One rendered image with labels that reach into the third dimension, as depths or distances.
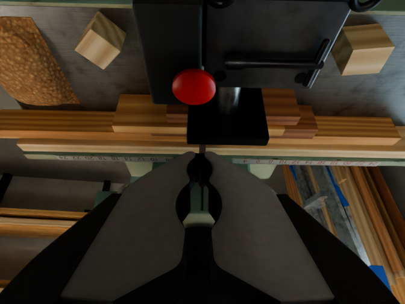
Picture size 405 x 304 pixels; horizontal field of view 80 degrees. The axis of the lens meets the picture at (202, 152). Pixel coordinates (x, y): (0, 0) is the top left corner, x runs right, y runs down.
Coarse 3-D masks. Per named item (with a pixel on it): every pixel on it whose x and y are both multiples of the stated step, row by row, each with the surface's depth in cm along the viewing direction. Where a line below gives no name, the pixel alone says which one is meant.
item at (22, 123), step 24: (0, 120) 35; (24, 120) 35; (48, 120) 36; (72, 120) 36; (96, 120) 36; (336, 120) 37; (360, 120) 37; (384, 120) 37; (336, 144) 36; (360, 144) 36; (384, 144) 36
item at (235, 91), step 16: (224, 96) 26; (240, 96) 29; (256, 96) 29; (192, 112) 28; (208, 112) 28; (224, 112) 28; (240, 112) 28; (256, 112) 28; (192, 128) 27; (208, 128) 27; (224, 128) 27; (240, 128) 27; (256, 128) 27; (208, 144) 27; (224, 144) 27; (240, 144) 27; (256, 144) 27
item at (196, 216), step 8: (232, 160) 28; (192, 192) 26; (200, 192) 26; (208, 192) 26; (192, 200) 25; (200, 200) 25; (208, 200) 25; (192, 208) 25; (200, 208) 25; (208, 208) 25; (192, 216) 25; (200, 216) 25; (208, 216) 25; (184, 224) 27; (192, 224) 27; (200, 224) 27; (208, 224) 27
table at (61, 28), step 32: (0, 0) 24; (32, 0) 24; (64, 0) 24; (96, 0) 24; (128, 0) 24; (384, 0) 25; (64, 32) 26; (128, 32) 26; (64, 64) 30; (128, 64) 30; (96, 96) 34; (320, 96) 34; (352, 96) 34; (384, 96) 34
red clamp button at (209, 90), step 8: (184, 72) 16; (192, 72) 16; (200, 72) 16; (176, 80) 16; (184, 80) 16; (192, 80) 16; (200, 80) 16; (208, 80) 16; (176, 88) 16; (184, 88) 16; (192, 88) 16; (200, 88) 16; (208, 88) 16; (176, 96) 17; (184, 96) 17; (192, 96) 17; (200, 96) 17; (208, 96) 17; (192, 104) 18
